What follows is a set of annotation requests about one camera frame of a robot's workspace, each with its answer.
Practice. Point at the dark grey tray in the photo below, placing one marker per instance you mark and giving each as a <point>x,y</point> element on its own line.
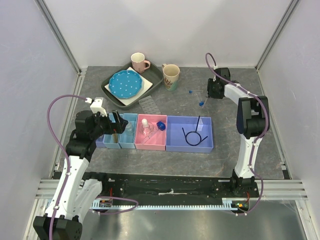
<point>152,79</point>

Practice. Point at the light blue bin right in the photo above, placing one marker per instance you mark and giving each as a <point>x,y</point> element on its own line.
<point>128,141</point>

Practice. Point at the light blue cable duct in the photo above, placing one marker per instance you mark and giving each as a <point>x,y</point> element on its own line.
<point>226,205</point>

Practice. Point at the white square board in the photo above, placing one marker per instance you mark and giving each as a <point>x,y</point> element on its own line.
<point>127,86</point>

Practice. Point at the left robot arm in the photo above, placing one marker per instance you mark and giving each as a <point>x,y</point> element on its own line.
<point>63,219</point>

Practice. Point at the pink bin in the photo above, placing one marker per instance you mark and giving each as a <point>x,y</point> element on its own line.
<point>158,142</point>

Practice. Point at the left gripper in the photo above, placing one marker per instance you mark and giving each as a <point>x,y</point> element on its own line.
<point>117,126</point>

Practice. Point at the test tube brush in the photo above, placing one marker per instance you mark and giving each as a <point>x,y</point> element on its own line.
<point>115,138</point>

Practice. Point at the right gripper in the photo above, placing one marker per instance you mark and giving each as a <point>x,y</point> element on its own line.
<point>210,82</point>

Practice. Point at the glass alcohol lamp white cap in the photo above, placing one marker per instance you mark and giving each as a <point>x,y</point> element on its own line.
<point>147,127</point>

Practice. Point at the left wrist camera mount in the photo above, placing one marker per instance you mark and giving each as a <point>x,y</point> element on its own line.
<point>98,105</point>

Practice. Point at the pink mug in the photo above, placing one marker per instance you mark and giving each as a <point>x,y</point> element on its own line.
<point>139,62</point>

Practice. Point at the small purple bin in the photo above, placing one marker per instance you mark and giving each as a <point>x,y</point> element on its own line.
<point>100,142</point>

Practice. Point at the beige green floral mug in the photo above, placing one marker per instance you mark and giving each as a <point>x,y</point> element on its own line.
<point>171,74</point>

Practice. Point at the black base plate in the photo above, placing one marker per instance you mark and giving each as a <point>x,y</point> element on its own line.
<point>166,190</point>

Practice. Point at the blue base graduated cylinder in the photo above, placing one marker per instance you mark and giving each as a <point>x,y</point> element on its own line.
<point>160,128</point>

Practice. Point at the black wire ring stand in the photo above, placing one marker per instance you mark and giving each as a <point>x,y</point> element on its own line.
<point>194,132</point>

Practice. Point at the large purple bin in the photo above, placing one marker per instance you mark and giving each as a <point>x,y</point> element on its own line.
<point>175,140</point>

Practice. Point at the blue polka dot plate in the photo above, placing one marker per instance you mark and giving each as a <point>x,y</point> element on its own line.
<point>125,84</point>

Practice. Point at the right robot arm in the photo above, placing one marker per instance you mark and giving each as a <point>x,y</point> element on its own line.
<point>252,123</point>

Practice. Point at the small glass beaker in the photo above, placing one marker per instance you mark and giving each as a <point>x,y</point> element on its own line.
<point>129,130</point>

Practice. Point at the blue capped test tube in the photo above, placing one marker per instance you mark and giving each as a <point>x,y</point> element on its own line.
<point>195,91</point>

